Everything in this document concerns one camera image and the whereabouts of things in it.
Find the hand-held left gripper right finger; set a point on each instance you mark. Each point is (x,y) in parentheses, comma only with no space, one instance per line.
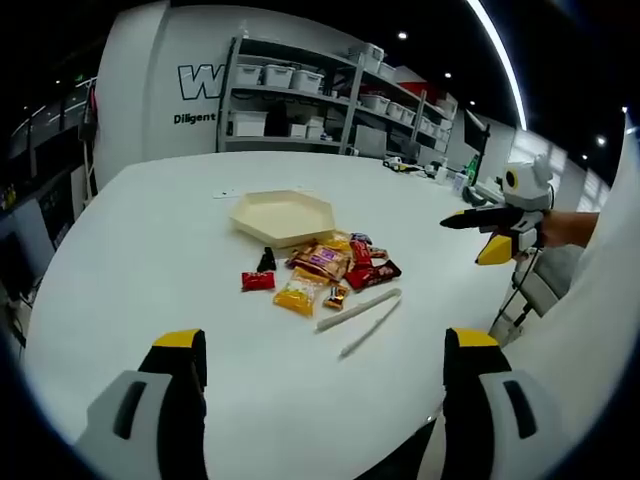
(495,420)

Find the white food tongs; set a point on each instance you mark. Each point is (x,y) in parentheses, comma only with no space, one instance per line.
(350,311)

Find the grey metal shelf rack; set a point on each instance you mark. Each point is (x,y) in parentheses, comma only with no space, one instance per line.
(356,95)

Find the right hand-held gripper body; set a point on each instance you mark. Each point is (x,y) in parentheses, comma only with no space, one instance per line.
(530,187)

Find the white bottle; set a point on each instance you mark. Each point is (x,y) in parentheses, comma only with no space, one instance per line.
(443,174)

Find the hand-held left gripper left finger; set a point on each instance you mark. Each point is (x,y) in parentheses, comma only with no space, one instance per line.
(150,415)

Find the small red food packet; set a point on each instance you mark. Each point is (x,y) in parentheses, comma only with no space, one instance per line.
(258,281)

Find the rows of white storage boxes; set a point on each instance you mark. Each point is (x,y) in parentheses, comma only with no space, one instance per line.
(295,79)

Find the person's white clothing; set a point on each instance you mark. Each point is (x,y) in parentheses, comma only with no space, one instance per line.
(600,330)

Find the white and yellow device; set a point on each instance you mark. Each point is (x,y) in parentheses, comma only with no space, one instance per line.
(405,165)

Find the small black packet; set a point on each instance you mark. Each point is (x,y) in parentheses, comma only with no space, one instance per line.
(267,261)

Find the green bottle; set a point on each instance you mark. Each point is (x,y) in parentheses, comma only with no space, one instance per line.
(472,172)

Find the cream hexagonal container tray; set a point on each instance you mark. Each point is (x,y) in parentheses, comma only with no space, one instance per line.
(280,212)

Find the pile of food snack packets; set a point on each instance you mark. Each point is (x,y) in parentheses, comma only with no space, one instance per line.
(320,262)

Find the ceiling light strip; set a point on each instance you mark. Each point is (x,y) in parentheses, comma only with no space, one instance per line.
(505,60)

